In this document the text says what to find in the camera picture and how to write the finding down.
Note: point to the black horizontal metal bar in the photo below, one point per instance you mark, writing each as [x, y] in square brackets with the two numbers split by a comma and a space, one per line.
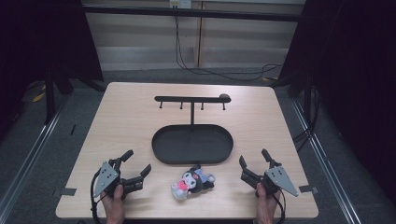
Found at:
[193, 13]

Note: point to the person's right hand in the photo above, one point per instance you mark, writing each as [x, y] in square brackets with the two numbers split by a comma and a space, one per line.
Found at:
[265, 205]

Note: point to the yellow floor marker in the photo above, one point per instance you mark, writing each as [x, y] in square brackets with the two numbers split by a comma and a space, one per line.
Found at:
[39, 97]

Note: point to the grey tape strip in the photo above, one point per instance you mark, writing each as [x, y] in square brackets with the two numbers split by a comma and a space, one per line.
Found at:
[308, 188]
[67, 191]

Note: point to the black metal stand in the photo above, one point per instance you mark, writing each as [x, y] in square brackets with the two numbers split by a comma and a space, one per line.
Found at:
[49, 99]
[308, 102]

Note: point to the white wall socket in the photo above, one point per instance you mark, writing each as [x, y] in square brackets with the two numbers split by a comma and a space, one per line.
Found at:
[180, 3]

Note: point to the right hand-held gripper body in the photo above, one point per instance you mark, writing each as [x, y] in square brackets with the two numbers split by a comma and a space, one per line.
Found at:
[277, 180]

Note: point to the small black tape piece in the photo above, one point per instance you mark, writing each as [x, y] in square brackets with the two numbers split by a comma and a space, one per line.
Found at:
[73, 129]

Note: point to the person's left hand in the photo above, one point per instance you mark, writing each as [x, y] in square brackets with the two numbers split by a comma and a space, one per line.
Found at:
[114, 203]

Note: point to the black hook stand with tray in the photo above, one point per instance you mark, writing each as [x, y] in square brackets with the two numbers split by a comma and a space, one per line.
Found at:
[193, 146]

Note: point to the aluminium floor rail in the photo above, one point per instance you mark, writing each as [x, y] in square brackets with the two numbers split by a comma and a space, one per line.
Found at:
[323, 161]
[34, 146]

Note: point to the black curtain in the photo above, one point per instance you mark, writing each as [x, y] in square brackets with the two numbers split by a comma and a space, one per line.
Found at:
[40, 40]
[351, 77]

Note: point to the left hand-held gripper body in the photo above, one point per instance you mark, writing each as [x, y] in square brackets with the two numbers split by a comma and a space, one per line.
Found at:
[106, 178]

